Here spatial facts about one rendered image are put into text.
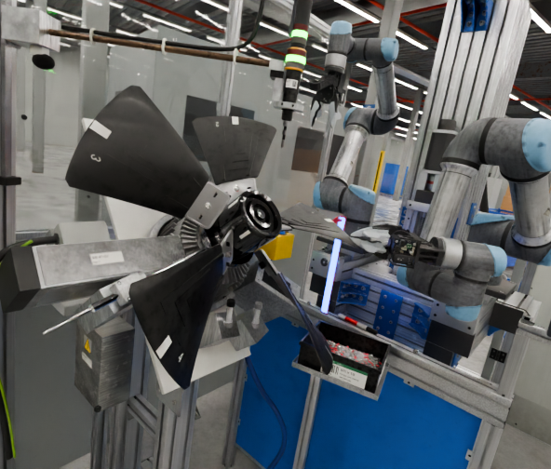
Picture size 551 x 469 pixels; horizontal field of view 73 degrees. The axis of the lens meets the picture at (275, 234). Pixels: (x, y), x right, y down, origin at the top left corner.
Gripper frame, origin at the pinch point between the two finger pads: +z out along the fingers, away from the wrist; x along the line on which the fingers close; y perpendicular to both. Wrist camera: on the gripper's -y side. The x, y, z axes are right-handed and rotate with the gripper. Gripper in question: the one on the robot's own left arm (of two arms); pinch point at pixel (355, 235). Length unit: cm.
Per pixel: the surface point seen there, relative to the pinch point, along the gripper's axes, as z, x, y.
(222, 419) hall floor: 34, 125, -58
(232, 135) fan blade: 35.1, -19.2, -7.5
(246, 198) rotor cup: 26.6, -8.7, 15.2
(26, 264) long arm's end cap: 57, 2, 39
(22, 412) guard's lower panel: 96, 83, -5
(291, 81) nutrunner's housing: 21.4, -33.3, 2.4
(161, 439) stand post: 40, 56, 19
